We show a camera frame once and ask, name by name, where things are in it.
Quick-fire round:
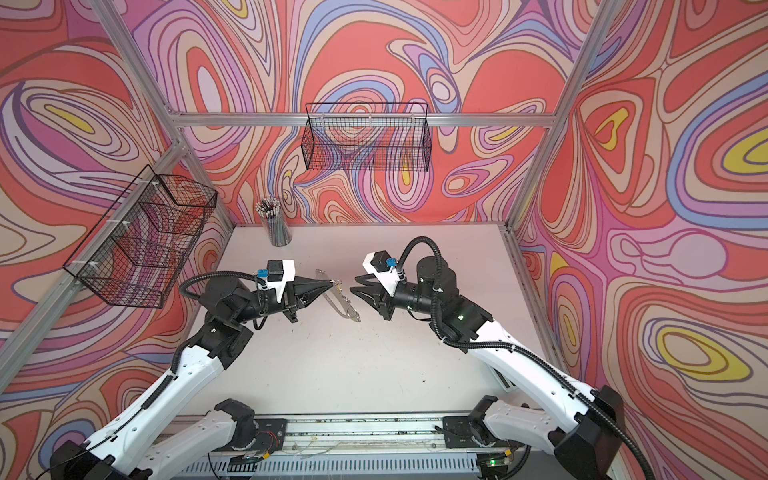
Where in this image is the black wire basket left wall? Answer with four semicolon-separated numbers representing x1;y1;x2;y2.
63;166;218;309

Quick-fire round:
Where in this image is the metal cup of pens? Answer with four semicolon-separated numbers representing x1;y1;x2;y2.
256;197;292;247

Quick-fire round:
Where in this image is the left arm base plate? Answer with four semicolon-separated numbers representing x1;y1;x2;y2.
226;418;288;454

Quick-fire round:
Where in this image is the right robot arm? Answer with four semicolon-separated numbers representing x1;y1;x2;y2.
350;236;655;479

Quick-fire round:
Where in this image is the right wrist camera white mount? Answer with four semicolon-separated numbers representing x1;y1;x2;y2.
363;250;401;297

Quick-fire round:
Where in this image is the black wire basket back wall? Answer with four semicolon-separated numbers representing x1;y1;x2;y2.
301;101;432;172

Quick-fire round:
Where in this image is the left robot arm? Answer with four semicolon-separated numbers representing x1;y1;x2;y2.
47;263;336;479

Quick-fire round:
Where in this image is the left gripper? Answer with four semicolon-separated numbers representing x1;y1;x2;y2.
229;281;330;329

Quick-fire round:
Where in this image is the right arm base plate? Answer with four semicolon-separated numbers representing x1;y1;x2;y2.
436;415;509;449

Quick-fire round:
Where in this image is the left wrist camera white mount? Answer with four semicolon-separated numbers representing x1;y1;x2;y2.
255;260;296;303

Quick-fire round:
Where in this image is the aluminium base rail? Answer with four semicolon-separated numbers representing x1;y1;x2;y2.
149;409;571;457

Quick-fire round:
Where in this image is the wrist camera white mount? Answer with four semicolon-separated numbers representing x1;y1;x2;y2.
363;250;401;297
255;260;296;303

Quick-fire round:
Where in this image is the black wire basket wall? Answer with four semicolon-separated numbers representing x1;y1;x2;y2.
63;166;218;309
301;101;432;172

